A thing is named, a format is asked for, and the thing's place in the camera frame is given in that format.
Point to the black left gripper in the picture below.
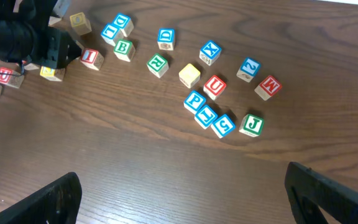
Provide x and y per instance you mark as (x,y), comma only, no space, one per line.
(61,49)

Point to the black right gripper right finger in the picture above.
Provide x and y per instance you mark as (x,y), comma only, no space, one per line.
(310,192)

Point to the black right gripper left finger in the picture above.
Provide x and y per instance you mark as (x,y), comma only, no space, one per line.
(57,202)

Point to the red u block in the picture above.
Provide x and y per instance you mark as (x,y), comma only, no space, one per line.
(10,77)
(214,87)

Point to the green R block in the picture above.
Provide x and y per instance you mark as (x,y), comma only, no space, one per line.
(158,65)

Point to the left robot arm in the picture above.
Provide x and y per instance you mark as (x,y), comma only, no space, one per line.
(25,35)

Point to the yellow S block lower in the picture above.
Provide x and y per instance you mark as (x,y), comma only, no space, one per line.
(55,75)

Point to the red I block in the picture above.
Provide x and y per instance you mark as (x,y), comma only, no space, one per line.
(92,59)

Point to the yellow O block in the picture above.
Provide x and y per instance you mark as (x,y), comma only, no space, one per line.
(80,24)

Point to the red A block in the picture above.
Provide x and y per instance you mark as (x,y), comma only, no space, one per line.
(30,66)

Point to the green Z block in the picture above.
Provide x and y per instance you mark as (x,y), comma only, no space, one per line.
(59,11)

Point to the blue L block upper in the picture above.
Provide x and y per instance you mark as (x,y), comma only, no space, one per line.
(111,34)

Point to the green B block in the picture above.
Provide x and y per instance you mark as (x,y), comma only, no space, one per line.
(124,50)

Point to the blue D block upper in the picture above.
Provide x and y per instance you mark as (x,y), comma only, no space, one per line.
(124,23)

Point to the blue d block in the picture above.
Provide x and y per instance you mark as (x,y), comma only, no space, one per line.
(124,23)
(166,39)

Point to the green J block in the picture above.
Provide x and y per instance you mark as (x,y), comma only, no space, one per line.
(251,125)

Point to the blue D block right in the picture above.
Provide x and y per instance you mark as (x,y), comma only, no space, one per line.
(166,39)

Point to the blue S block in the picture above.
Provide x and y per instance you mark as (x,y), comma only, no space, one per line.
(223,126)

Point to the red M block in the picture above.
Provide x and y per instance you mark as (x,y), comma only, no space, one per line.
(268,87)

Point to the blue T block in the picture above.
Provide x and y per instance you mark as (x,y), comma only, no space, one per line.
(205,116)

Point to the plain yellow block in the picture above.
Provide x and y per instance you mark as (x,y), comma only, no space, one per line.
(189,75)

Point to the blue 2 block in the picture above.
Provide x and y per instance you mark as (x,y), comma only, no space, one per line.
(248,69)

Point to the blue P block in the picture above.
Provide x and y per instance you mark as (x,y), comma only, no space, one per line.
(194,101)

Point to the blue X block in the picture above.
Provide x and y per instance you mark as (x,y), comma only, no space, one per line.
(210,52)

